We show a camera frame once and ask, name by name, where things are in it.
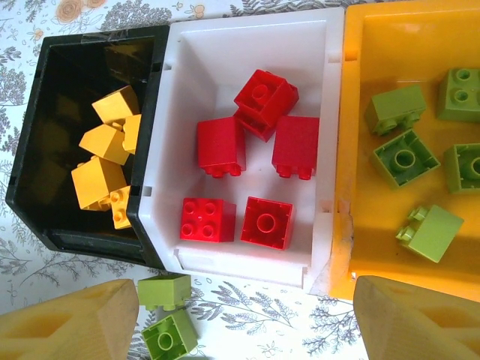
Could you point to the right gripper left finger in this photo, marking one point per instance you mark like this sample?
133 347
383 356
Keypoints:
108 318

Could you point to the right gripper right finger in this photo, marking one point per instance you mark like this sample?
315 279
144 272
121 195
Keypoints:
393 322

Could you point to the green lego brick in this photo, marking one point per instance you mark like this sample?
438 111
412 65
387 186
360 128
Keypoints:
165 290
459 95
463 168
429 234
169 337
395 108
405 159

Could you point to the orange lego brick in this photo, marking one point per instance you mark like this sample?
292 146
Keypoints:
105 144
132 133
116 103
99 183
120 207

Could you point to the red lego brick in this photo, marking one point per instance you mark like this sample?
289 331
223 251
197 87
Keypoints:
208 220
267 223
296 146
266 95
221 146
257 129

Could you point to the black plastic bin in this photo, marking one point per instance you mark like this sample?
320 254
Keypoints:
56 112

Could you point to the orange plastic bin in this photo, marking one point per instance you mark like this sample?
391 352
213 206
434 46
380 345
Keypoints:
393 45

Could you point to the white plastic bin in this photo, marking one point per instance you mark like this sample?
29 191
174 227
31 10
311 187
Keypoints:
225 45

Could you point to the floral table cover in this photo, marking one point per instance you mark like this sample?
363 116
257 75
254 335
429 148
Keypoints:
243 311

